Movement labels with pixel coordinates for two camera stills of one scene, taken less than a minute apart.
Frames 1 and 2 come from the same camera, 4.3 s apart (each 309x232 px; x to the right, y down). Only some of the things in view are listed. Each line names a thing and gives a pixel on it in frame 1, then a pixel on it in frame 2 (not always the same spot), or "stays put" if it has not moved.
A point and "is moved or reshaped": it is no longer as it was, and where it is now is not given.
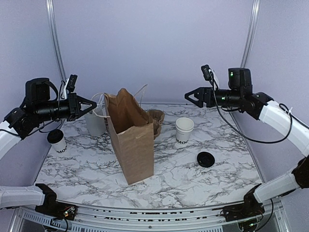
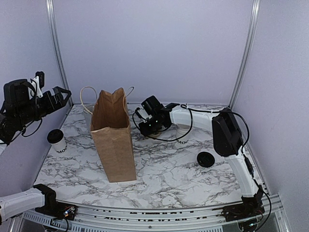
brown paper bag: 132,132 is moved or reshaped
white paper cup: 60,147 stays put
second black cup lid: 205,159 stays put
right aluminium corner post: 251,29 stays put
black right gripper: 200,91 to 145,132
